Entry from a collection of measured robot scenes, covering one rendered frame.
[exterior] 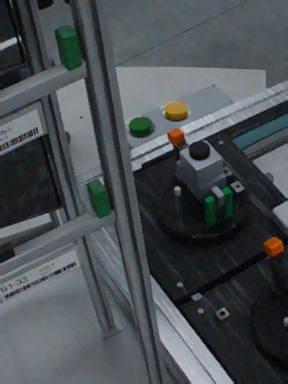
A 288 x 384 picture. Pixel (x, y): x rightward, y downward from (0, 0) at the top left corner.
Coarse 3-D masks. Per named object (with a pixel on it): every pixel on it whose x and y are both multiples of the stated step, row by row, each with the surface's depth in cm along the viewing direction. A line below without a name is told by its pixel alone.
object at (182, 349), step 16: (112, 224) 105; (96, 240) 103; (112, 240) 103; (96, 256) 104; (112, 256) 101; (112, 272) 99; (112, 288) 104; (160, 288) 96; (128, 304) 99; (160, 304) 94; (160, 320) 92; (176, 320) 92; (160, 336) 91; (176, 336) 91; (192, 336) 90; (176, 352) 88; (192, 352) 89; (208, 352) 88; (176, 368) 90; (192, 368) 86; (208, 368) 86
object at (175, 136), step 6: (168, 132) 100; (174, 132) 100; (180, 132) 100; (168, 138) 101; (174, 138) 100; (180, 138) 100; (174, 144) 100; (180, 144) 100; (186, 144) 100; (174, 150) 102; (180, 150) 100
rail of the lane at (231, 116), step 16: (256, 96) 122; (272, 96) 122; (224, 112) 119; (240, 112) 120; (256, 112) 119; (272, 112) 121; (192, 128) 117; (208, 128) 117; (224, 128) 117; (240, 128) 119; (144, 144) 116; (160, 144) 115; (144, 160) 113; (160, 160) 112; (80, 176) 112; (96, 176) 112; (80, 192) 110
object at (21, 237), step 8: (56, 216) 75; (40, 224) 102; (48, 224) 96; (56, 224) 76; (24, 232) 95; (32, 232) 90; (40, 232) 85; (0, 240) 93; (8, 240) 90; (16, 240) 84; (24, 240) 79
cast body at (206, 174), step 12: (192, 144) 95; (204, 144) 95; (180, 156) 96; (192, 156) 94; (204, 156) 94; (216, 156) 95; (180, 168) 98; (192, 168) 94; (204, 168) 94; (216, 168) 95; (192, 180) 96; (204, 180) 95; (216, 180) 96; (192, 192) 98; (204, 192) 96; (216, 192) 96
